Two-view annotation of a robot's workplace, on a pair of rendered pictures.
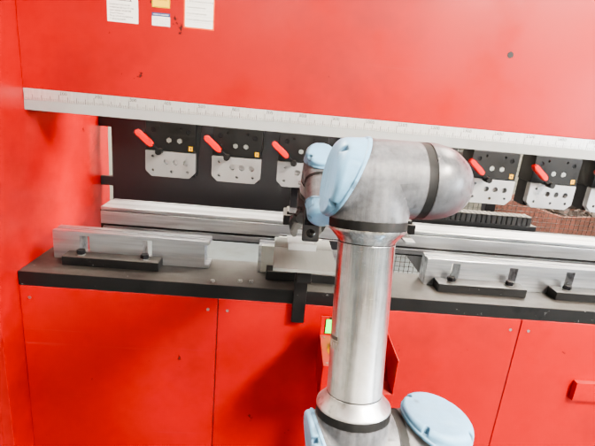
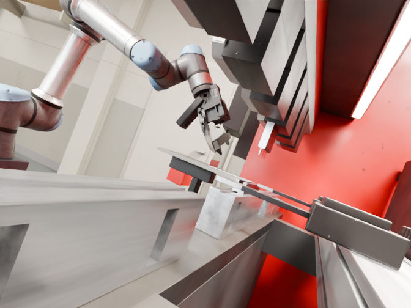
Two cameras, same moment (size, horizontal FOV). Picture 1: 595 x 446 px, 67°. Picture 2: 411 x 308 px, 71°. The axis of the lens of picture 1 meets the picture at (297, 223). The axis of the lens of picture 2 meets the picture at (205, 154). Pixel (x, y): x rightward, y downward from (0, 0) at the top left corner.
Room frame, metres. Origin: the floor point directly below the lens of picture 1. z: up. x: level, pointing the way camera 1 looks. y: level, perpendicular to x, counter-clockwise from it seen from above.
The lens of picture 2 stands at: (1.62, -0.84, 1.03)
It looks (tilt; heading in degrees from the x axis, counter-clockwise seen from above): 0 degrees down; 115
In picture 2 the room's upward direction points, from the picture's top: 21 degrees clockwise
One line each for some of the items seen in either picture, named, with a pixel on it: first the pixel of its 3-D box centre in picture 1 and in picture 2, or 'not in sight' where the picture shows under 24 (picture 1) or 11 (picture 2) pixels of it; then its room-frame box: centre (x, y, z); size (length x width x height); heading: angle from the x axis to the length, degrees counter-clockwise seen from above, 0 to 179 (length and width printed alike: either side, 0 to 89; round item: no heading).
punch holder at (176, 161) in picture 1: (173, 149); (292, 129); (1.38, 0.40, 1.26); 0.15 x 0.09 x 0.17; 93
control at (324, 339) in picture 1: (354, 360); not in sight; (1.10, -0.20, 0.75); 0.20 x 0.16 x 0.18; 92
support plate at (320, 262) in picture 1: (303, 254); (206, 165); (1.26, -0.03, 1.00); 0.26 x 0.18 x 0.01; 3
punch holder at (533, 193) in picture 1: (546, 180); not in sight; (1.45, -0.79, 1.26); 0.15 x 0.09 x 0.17; 93
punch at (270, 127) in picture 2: (305, 200); (267, 141); (1.41, -0.02, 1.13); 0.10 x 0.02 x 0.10; 93
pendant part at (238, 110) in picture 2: not in sight; (240, 110); (0.84, 1.14, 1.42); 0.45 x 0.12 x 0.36; 107
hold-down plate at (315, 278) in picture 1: (311, 275); not in sight; (1.35, -0.06, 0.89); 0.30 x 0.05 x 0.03; 93
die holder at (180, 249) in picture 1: (135, 246); (268, 202); (1.38, 0.53, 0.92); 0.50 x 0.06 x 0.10; 93
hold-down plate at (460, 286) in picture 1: (479, 287); not in sight; (1.39, -0.63, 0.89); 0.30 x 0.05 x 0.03; 93
